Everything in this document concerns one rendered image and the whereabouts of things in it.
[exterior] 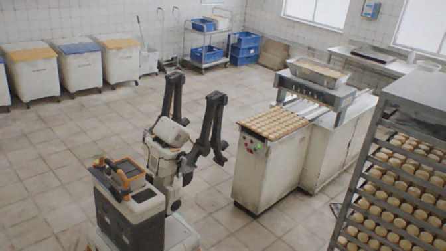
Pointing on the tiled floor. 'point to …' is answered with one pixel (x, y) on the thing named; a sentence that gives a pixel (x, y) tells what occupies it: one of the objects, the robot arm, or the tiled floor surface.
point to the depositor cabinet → (332, 143)
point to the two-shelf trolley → (204, 45)
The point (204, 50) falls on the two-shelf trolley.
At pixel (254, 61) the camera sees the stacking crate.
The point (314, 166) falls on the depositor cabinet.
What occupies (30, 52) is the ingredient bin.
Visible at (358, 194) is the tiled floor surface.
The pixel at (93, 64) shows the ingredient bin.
